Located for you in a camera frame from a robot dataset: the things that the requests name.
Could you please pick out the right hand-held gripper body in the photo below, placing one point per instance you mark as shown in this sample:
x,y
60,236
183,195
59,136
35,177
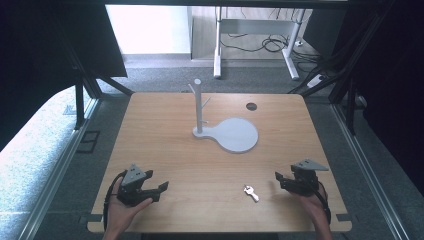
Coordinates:
x,y
306,181

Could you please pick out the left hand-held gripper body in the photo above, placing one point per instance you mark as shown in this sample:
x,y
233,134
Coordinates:
x,y
132,186

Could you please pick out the person's right hand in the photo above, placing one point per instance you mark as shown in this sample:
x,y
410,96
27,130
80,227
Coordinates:
x,y
315,206

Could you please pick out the person's left hand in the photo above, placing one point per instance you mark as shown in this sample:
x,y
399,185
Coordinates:
x,y
121,211

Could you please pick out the small white key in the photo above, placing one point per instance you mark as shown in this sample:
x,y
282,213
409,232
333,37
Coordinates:
x,y
251,192

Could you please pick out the white key stand round base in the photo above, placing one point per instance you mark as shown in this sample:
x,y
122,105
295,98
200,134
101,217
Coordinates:
x,y
233,133

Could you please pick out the dark curtain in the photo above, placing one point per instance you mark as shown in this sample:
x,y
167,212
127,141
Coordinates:
x,y
40,50
390,83

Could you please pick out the white board panel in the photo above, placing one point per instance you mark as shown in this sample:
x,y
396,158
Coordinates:
x,y
148,30

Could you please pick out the aluminium rail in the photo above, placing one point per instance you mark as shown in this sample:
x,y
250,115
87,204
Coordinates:
x,y
56,173
366,173

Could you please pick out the black metal frame stand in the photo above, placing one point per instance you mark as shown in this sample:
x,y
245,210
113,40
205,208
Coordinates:
x,y
350,86
80,100

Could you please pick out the white desk frame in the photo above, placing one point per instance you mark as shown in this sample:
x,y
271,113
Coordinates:
x,y
218,40

